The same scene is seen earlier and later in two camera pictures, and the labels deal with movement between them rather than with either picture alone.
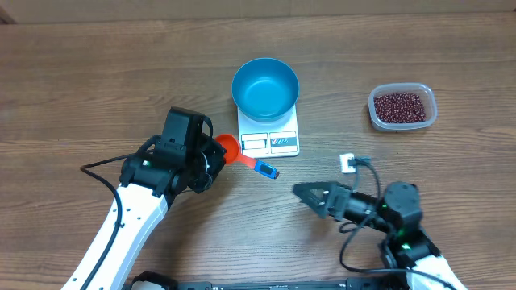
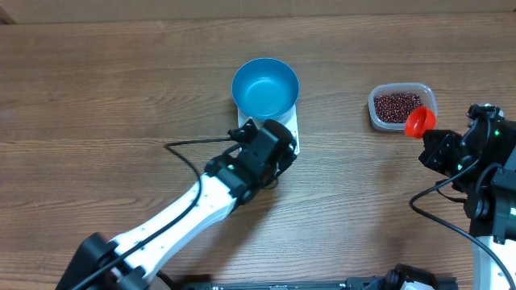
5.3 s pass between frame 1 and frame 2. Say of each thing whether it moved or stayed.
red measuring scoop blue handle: moved
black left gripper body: moved
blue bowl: stayed
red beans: stayed
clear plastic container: stayed
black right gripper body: moved
